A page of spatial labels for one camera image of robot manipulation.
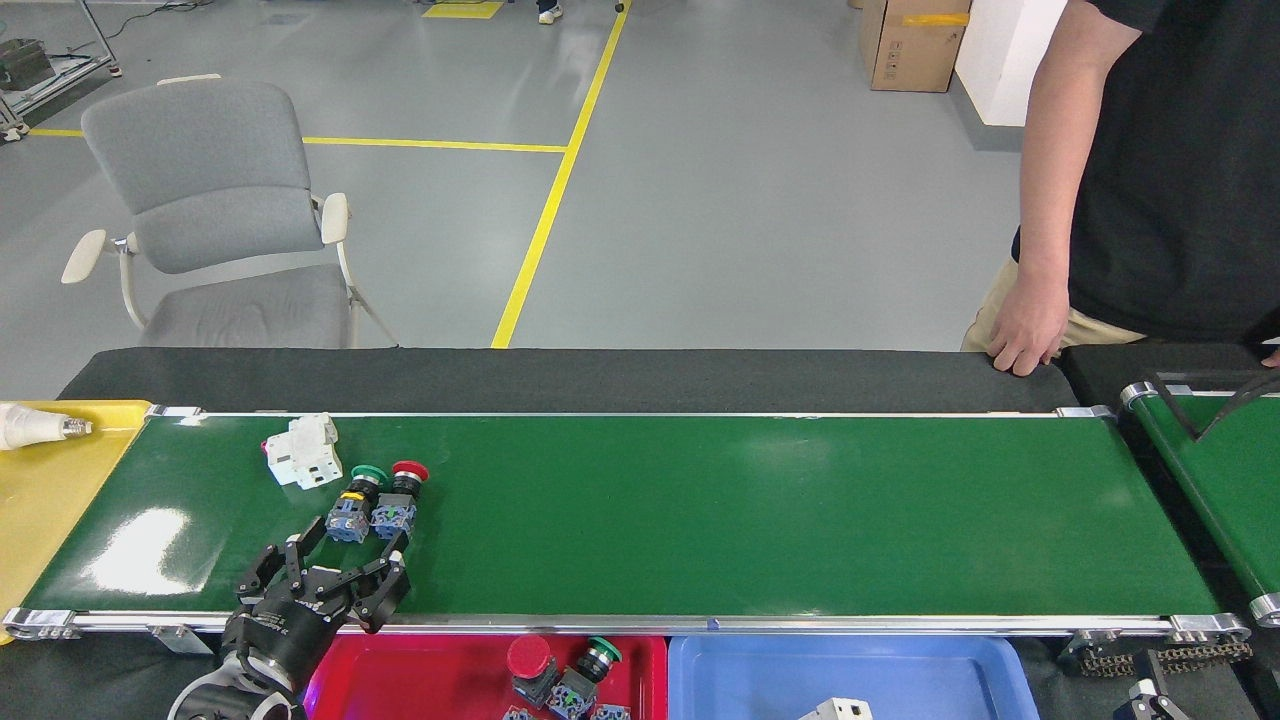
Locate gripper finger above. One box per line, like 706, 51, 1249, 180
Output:
333, 530, 413, 636
1125, 650, 1191, 720
235, 515, 328, 603

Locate red plastic tray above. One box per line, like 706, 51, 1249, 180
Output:
300, 633, 669, 720

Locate long black foam pad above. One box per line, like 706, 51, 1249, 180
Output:
60, 347, 1081, 414

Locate white light bulb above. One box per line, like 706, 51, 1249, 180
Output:
0, 402, 94, 451

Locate metal frame rack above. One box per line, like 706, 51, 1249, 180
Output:
0, 0, 121, 141

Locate short green conveyor belt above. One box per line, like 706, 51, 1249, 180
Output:
1120, 372, 1280, 629

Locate grey office chair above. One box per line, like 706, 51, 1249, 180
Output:
62, 73, 399, 351

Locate white circuit breaker red levers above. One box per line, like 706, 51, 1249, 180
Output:
262, 412, 343, 491

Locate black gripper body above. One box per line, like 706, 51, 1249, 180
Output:
222, 590, 346, 691

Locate brown cardboard box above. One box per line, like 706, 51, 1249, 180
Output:
858, 0, 971, 94

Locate black cable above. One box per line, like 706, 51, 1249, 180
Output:
1140, 368, 1280, 443

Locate blue plastic tray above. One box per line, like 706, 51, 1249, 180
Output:
667, 635, 1041, 720

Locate person's right hand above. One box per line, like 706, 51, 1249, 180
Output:
985, 280, 1071, 378

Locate long green conveyor belt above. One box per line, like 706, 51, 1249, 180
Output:
0, 405, 1253, 646

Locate yellow plastic tray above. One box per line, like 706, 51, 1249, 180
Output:
0, 400, 153, 646

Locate green mushroom push button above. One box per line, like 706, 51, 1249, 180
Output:
545, 636, 623, 720
325, 463, 389, 545

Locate black drive chain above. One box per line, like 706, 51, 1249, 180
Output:
1060, 630, 1253, 676

